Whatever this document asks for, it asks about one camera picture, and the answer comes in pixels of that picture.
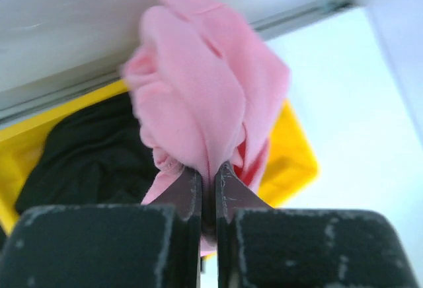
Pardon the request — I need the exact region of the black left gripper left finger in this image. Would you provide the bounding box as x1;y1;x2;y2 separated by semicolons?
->
1;168;202;287

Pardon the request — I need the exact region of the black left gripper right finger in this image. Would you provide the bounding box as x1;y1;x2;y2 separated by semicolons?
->
215;163;418;287

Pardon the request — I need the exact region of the pink t-shirt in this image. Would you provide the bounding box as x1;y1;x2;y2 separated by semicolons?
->
122;0;289;204

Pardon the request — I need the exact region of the yellow plastic bin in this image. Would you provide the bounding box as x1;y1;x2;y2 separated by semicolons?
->
1;81;319;234

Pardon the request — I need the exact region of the black t-shirt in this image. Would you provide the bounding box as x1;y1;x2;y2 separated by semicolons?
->
15;93;158;213

